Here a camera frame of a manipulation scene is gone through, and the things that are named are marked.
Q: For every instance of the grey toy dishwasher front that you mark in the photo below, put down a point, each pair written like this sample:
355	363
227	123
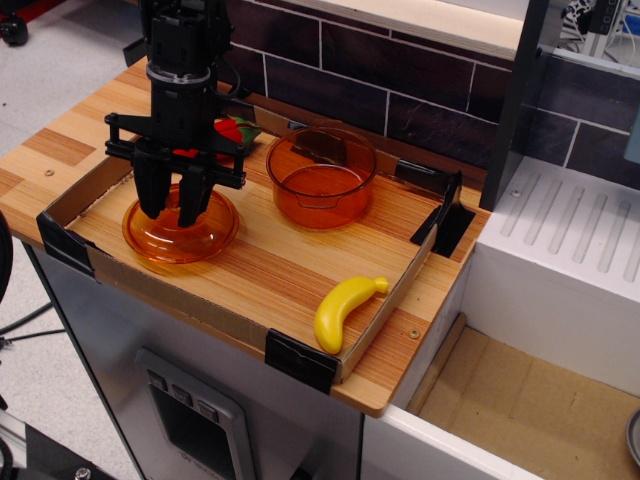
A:
207	428

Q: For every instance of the yellow toy banana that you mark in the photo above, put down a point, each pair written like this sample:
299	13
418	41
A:
333	310

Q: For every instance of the dark shelf upright post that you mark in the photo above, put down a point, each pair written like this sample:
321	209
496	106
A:
503	161

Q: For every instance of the orange transparent toy pot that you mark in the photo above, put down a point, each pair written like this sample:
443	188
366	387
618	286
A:
322	176

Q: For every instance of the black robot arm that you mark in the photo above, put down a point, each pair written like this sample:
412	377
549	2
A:
185	40

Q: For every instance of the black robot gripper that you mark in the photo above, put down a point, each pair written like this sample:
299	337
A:
183	110

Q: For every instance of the red toy chili pepper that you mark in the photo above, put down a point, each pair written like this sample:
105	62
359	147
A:
236	129

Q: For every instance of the white toy sink unit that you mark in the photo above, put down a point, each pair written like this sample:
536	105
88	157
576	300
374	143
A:
532	369

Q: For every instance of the orange transparent pot lid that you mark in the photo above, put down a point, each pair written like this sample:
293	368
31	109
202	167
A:
163	240

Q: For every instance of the cardboard fence with black tape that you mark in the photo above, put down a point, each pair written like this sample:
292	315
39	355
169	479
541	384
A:
260	294

